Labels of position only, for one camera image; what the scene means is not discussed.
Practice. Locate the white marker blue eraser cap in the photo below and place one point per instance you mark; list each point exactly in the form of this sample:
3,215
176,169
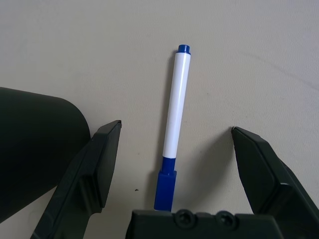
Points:
178,104

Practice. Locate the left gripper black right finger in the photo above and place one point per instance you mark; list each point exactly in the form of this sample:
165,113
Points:
264,174

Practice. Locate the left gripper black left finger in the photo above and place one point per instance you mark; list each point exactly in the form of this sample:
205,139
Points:
84,174

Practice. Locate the black plastic cup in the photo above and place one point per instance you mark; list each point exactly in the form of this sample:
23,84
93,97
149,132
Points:
37,139

